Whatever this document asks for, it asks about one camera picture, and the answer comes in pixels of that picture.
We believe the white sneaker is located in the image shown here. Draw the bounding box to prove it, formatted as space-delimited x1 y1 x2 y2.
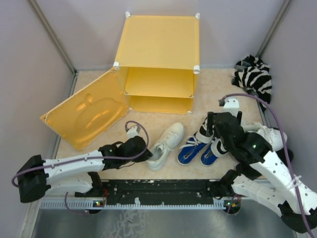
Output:
243 122 287 151
147 122 185 171

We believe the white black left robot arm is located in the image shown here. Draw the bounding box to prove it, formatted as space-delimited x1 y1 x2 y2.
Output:
16 136 152 203

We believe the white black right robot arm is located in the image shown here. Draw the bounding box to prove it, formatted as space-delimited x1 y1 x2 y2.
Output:
207 112 317 234

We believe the black white canvas shoe left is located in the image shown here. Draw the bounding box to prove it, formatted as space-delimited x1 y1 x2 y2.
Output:
196 118 214 144

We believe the black white canvas shoe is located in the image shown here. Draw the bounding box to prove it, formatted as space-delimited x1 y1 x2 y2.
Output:
211 138 228 158
196 118 214 144

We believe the black white canvas shoe right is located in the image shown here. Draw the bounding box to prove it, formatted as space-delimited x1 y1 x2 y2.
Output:
211 138 228 158

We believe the blue canvas shoe right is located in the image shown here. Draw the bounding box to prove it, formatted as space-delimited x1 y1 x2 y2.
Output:
200 144 220 167

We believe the blue canvas shoe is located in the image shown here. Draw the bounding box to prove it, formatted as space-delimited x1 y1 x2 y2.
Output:
177 133 207 165
200 144 220 167

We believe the blue canvas shoe left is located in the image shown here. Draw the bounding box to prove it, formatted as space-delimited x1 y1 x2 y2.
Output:
177 133 207 165

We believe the yellow cabinet door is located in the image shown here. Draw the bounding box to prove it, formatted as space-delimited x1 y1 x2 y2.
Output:
40 68 128 150

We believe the yellow plastic shoe cabinet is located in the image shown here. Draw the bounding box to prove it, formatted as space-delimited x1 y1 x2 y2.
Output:
113 11 201 115

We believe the black white striped cloth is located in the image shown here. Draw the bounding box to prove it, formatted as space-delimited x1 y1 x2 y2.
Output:
231 55 272 104

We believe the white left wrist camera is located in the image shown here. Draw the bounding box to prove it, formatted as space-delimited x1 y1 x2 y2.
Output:
126 125 141 139

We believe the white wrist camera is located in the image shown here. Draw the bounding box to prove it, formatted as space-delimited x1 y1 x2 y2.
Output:
219 97 240 117
126 125 141 139

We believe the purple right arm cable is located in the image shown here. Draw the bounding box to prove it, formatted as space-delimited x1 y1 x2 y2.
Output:
220 93 315 238

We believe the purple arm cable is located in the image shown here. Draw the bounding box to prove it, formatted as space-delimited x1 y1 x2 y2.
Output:
220 93 315 238
11 120 150 188

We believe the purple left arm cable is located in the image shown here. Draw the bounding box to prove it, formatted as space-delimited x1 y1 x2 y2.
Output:
11 120 150 188

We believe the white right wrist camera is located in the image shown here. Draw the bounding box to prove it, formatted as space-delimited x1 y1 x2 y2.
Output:
219 97 240 117

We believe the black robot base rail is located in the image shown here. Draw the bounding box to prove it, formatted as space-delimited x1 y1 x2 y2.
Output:
39 178 246 214

